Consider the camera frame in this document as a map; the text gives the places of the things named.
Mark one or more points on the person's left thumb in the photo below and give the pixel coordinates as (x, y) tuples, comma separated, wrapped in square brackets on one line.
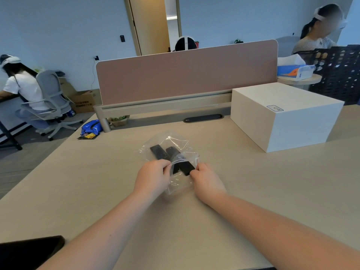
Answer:
[(168, 172)]

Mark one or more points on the clear zip plastic bag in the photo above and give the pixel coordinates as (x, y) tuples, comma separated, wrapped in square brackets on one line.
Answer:
[(180, 182)]

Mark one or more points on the brown cardboard box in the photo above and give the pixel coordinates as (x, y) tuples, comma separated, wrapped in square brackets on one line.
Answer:
[(83, 101)]

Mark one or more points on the blue snack packet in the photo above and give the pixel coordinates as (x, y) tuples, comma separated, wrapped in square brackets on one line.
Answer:
[(91, 127)]

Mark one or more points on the person's right hand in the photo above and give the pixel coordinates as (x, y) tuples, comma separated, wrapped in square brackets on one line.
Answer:
[(208, 184)]

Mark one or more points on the black and yellow packet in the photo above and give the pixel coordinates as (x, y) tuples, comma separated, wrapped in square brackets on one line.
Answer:
[(87, 136)]

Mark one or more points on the blue and white tissue box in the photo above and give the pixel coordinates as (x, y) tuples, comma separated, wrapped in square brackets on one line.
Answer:
[(295, 68)]

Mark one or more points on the clear crumpled plastic bag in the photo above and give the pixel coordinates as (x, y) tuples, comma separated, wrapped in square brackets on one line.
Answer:
[(168, 140)]

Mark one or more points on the person's left hand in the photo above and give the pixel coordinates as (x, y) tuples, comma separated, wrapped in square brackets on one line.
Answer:
[(150, 179)]

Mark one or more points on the short black remote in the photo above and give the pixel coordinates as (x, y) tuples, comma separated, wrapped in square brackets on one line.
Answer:
[(159, 152)]

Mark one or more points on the long black remote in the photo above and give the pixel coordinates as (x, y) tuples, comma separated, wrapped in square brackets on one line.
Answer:
[(184, 165)]

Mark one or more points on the pink desk divider panel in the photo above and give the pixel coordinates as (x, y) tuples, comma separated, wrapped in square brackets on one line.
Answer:
[(185, 73)]

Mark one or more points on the wooden door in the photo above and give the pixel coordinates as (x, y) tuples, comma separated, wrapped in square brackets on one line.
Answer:
[(150, 25)]

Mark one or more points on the round beige side table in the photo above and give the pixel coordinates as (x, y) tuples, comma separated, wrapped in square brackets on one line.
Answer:
[(302, 80)]

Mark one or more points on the person's right forearm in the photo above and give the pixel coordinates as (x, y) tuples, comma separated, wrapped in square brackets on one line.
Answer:
[(281, 230)]

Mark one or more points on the white head-mounted headset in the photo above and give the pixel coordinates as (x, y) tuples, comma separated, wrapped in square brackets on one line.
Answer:
[(341, 22), (185, 39), (9, 60)]

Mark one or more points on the person's right thumb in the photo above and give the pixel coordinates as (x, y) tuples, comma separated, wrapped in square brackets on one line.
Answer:
[(194, 174)]

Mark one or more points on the box with green plants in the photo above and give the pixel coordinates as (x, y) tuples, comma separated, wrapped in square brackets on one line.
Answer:
[(119, 120)]

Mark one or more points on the black perforated crate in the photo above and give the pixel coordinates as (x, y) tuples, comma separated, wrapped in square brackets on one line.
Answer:
[(340, 73)]

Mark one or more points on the small white label sticker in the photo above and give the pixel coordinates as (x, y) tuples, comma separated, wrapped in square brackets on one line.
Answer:
[(275, 108)]

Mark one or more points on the small green plant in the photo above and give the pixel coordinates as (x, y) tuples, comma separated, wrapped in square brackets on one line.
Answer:
[(238, 41)]

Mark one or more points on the person's left forearm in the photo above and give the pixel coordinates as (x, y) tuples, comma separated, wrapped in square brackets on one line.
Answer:
[(104, 236)]

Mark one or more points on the grey mesh office chair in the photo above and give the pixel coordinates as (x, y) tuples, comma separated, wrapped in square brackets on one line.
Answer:
[(53, 101)]

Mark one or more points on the white cardboard box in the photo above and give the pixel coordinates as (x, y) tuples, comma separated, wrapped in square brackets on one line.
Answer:
[(287, 118)]

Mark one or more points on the black tablet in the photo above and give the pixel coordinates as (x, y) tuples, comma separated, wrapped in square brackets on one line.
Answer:
[(28, 253)]

